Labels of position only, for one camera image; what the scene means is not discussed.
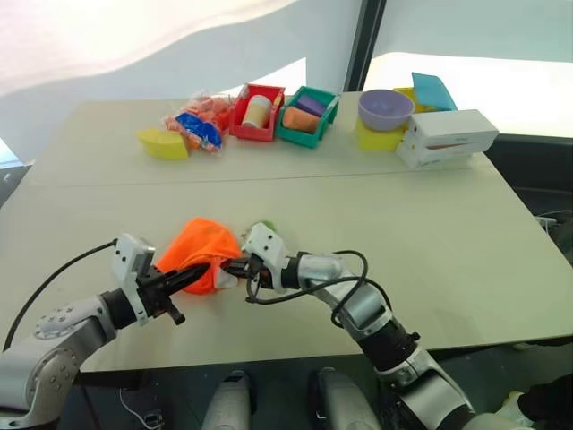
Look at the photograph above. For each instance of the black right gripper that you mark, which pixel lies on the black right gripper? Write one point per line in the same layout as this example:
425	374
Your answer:
259	273

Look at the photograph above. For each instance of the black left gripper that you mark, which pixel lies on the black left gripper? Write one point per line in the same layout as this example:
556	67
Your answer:
154	291

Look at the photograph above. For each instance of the orange fabric pouch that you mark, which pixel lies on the orange fabric pouch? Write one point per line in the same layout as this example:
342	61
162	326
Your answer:
201	242

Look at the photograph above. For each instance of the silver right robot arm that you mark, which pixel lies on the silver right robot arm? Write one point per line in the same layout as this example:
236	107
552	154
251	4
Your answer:
358	304

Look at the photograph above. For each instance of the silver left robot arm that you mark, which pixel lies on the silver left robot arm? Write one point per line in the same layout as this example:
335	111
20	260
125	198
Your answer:
53	367

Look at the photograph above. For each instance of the small green object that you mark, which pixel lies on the small green object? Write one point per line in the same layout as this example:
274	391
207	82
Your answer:
267	224

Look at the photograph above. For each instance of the dark rounded grey shape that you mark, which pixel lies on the dark rounded grey shape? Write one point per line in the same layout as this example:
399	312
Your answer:
344	403
230	403

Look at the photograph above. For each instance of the red plastic bin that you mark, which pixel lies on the red plastic bin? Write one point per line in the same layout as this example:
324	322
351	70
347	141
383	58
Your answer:
250	132

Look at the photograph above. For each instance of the blue plastic packet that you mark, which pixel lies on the blue plastic packet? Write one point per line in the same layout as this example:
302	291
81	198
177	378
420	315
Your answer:
201	130

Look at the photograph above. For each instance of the green plastic bin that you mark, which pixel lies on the green plastic bin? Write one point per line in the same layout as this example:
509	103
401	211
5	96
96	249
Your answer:
300	136

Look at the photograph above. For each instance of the cream cylinder cup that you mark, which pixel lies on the cream cylinder cup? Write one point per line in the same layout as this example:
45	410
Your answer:
257	112

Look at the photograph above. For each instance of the orange cylinder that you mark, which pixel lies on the orange cylinder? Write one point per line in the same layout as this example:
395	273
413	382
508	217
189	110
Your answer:
302	118

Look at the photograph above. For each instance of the clear bag of orange pieces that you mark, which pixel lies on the clear bag of orange pieces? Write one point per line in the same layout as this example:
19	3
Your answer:
208	107

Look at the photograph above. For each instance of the purple cylinder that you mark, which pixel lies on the purple cylinder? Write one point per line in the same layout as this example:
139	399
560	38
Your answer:
311	105

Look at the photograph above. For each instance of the yellow square block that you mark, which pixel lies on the yellow square block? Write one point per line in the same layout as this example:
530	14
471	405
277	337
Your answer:
378	140

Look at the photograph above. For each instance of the purple bowl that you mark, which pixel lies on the purple bowl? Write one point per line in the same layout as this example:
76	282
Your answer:
385	109

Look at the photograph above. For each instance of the flat white box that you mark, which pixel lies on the flat white box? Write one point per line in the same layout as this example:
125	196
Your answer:
430	157

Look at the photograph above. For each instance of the yellow container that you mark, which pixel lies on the yellow container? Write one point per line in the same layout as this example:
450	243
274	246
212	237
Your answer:
409	95

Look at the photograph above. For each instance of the dark vertical pole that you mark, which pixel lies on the dark vertical pole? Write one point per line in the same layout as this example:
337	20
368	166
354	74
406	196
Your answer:
362	45

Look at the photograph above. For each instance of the white cardboard box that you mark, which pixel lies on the white cardboard box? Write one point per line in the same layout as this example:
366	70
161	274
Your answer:
452	127

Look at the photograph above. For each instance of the white shoe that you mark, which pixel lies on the white shoe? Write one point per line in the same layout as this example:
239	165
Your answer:
512	405

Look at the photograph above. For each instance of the black bag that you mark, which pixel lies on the black bag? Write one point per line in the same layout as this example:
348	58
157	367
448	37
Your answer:
548	398

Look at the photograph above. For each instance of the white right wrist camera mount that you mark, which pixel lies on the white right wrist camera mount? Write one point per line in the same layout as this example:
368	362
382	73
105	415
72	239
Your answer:
266	244

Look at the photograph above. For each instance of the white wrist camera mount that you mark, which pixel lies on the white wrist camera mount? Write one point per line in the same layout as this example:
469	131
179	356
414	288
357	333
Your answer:
127	260
266	244

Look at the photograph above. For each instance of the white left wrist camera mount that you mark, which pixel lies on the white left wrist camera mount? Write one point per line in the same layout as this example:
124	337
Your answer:
127	260

